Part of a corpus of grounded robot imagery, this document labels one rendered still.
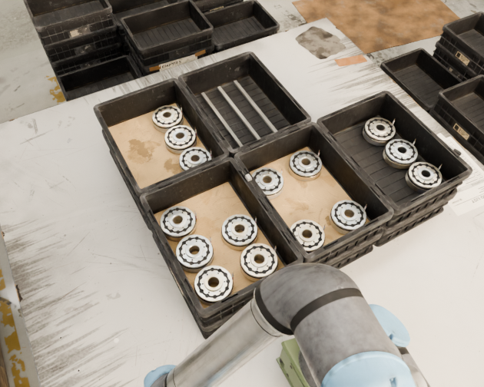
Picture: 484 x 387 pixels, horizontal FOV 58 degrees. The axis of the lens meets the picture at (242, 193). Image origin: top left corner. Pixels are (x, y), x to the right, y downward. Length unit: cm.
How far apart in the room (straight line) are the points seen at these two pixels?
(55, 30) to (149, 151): 126
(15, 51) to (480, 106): 292
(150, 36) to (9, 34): 143
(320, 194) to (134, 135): 65
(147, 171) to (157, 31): 126
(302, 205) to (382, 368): 82
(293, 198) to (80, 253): 69
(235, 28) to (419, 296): 188
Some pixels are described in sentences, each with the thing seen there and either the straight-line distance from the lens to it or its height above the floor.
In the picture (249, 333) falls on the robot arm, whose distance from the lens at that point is 73.
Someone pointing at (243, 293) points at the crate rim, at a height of 93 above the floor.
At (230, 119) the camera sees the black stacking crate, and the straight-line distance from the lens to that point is 156.
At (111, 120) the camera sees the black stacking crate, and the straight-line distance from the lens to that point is 158.
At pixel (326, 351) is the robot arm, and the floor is 137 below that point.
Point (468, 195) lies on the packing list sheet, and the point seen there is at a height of 70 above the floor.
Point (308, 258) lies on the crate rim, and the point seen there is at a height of 93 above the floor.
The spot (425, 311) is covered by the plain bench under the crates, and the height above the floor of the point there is 70.
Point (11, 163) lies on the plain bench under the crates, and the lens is 179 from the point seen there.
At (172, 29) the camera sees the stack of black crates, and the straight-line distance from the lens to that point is 257.
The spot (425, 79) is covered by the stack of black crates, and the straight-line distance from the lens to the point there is 279.
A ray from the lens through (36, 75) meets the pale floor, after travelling 328.
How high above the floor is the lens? 195
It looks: 55 degrees down
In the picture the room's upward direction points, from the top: 1 degrees clockwise
